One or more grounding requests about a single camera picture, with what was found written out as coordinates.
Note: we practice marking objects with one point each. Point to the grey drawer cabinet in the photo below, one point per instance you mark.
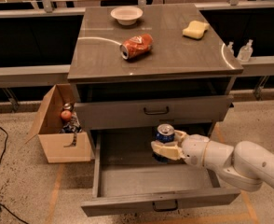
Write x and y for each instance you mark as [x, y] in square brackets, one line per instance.
[176, 66]

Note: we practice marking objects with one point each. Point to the yellow sponge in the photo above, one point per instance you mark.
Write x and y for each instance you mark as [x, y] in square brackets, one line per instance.
[196, 29]

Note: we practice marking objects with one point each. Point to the white bowl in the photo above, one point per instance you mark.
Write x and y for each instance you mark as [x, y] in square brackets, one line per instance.
[126, 15]

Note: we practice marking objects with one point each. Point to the clear sanitizer bottle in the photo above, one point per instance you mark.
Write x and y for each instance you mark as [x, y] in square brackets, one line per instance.
[246, 52]

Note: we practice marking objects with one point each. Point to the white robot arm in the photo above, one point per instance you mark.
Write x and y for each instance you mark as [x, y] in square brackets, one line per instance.
[245, 166]

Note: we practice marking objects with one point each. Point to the closed top drawer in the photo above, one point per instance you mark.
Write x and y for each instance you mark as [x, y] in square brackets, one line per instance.
[150, 113]

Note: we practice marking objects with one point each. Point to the cardboard box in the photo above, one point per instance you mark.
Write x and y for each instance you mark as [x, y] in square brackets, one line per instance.
[47, 126]

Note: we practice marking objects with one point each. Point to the open middle drawer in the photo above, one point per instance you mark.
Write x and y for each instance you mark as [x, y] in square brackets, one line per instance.
[128, 179]

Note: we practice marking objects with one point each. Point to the crushed orange soda can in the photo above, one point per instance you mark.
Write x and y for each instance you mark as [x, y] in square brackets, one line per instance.
[136, 46]

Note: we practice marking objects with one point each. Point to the small clear bottle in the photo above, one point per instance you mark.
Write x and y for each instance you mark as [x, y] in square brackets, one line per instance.
[230, 47]

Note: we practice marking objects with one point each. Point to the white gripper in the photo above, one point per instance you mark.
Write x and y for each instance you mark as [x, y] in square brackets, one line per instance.
[195, 149]

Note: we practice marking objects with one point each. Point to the red apple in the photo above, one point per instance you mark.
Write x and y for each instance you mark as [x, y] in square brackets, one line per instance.
[66, 115]

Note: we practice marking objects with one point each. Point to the blue pepsi can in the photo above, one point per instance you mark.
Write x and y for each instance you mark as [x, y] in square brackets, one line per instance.
[164, 134]

